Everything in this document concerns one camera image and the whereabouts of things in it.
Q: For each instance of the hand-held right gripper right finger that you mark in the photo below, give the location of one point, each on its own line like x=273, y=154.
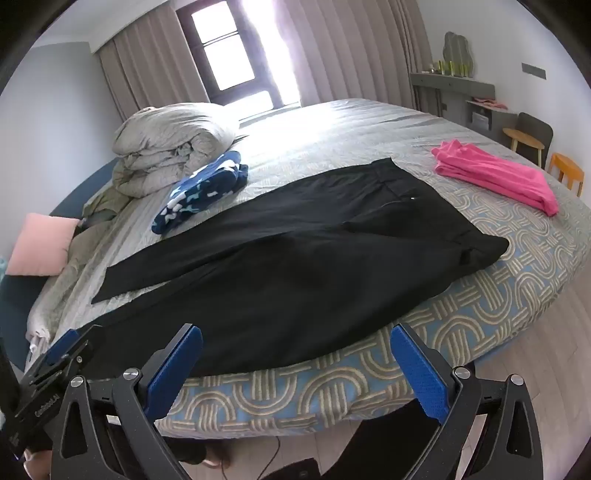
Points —
x=415, y=364

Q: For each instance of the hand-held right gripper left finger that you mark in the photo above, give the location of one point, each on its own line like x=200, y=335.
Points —
x=171, y=369

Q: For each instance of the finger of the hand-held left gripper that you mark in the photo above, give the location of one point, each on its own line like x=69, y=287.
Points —
x=59, y=348

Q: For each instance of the black pants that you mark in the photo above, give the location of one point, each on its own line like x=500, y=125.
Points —
x=277, y=277

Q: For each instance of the dark blue bed headboard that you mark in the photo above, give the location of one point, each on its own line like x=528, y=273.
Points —
x=14, y=300

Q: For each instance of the pink pillow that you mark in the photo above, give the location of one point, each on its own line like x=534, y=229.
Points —
x=41, y=244

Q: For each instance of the olive green cloth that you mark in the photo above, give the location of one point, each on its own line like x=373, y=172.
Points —
x=104, y=205

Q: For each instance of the blue white patterned garment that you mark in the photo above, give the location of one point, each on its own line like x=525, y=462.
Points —
x=198, y=194

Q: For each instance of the pink folded garment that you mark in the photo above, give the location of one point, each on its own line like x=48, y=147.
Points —
x=494, y=177

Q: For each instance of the folded grey duvet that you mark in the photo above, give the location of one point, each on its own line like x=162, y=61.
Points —
x=171, y=138

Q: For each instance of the bed with patterned bedspread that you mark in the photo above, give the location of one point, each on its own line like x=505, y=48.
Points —
x=346, y=138

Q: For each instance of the yellow wooden stool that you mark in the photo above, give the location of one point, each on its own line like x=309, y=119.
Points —
x=565, y=164

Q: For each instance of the dark chair with wooden seat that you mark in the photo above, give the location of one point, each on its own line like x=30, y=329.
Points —
x=533, y=129

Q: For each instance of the pink cloth on dressing table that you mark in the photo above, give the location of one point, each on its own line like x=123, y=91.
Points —
x=489, y=102

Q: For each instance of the grey dressing table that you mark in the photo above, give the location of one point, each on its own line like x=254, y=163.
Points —
x=452, y=87

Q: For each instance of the beige curtain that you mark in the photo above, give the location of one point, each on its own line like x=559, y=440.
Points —
x=152, y=74
x=351, y=50

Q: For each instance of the yellow green bottle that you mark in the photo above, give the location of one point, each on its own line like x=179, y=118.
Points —
x=454, y=68
x=465, y=70

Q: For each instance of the dark framed window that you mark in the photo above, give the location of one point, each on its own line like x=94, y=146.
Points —
x=221, y=60

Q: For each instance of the wavy edged mirror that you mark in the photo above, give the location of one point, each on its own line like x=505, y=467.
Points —
x=458, y=50

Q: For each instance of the grey wall plate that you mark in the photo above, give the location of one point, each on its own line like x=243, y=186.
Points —
x=534, y=69

